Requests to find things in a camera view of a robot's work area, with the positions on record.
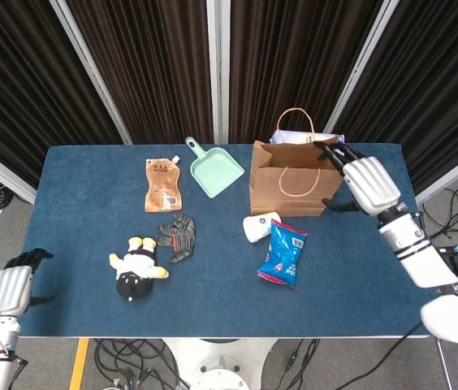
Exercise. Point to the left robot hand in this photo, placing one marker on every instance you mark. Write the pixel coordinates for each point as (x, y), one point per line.
(9, 290)

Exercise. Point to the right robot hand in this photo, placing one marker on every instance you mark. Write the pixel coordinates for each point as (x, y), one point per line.
(371, 183)

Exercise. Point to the blue snack packet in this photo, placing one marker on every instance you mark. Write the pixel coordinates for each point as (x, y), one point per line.
(282, 256)

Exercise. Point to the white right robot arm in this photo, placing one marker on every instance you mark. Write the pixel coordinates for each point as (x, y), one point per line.
(416, 252)

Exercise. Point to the brown paper bag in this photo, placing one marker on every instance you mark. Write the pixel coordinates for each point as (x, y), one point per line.
(261, 191)

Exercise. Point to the white plastic package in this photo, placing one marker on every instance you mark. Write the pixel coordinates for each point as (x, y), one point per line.
(290, 136)

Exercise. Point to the yellow floor tape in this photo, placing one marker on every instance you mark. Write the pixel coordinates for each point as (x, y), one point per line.
(79, 365)

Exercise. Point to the dark brown pleated curtain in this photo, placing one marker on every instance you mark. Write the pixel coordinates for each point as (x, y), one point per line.
(152, 69)
(18, 81)
(286, 53)
(436, 81)

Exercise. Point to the black white plush dog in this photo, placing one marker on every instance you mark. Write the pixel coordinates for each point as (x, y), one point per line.
(135, 268)

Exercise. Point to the mint green plastic dustpan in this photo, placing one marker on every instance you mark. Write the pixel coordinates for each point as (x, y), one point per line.
(217, 172)

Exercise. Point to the grey striped knit glove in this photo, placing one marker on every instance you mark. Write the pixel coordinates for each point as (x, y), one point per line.
(184, 239)

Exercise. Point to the orange spout pouch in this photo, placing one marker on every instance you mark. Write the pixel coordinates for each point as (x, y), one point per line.
(164, 187)

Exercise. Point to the blue fabric table cover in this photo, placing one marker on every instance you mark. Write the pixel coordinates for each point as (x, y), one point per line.
(213, 308)

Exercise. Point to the white partition frame rail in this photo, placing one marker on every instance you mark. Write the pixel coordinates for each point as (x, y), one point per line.
(1, 172)
(452, 178)

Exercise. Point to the white partition frame post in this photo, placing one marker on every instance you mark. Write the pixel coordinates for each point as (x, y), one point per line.
(217, 61)
(361, 61)
(96, 77)

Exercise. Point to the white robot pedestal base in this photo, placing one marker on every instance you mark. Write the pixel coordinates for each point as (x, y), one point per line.
(217, 365)

